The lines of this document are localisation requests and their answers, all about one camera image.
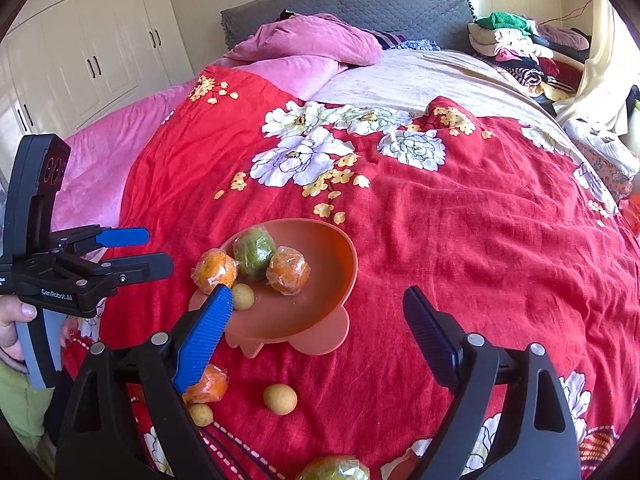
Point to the white printed cloth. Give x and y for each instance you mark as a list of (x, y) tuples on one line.
[(600, 140)]

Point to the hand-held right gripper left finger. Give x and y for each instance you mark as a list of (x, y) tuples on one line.
[(205, 340)]

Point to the brown longan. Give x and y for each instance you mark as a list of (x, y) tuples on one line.
[(201, 414), (280, 399), (244, 297)]

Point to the person's left forearm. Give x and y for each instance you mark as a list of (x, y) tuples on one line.
[(22, 405)]

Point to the person's left hand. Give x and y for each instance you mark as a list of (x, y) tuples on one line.
[(12, 325)]

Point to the red floral blanket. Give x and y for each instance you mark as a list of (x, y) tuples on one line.
[(450, 235)]

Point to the dark striped pillow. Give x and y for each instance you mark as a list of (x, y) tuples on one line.
[(389, 40)]

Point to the black garment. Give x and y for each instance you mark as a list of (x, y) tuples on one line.
[(634, 110)]

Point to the pink pillow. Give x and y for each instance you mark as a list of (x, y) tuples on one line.
[(310, 40)]

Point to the pink plastic plate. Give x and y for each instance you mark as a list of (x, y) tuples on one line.
[(310, 310)]

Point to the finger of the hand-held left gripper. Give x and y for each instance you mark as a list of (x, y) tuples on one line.
[(145, 265), (125, 236)]

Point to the cream curtain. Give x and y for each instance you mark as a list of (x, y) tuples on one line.
[(605, 60)]

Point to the white wardrobe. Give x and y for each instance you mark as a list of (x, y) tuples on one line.
[(90, 35)]

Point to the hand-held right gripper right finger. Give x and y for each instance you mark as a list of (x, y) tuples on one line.
[(430, 332)]

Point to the large green orange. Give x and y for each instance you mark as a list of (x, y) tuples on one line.
[(255, 252)]

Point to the pile of folded clothes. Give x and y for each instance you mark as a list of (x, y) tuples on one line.
[(520, 50)]

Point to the grey quilted headboard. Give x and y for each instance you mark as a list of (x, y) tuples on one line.
[(400, 5)]

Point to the beige bed sheet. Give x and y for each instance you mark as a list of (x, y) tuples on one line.
[(400, 75)]

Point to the small green orange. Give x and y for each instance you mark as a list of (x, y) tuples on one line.
[(332, 470)]

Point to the pink quilt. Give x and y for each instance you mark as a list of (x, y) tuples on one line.
[(150, 125)]

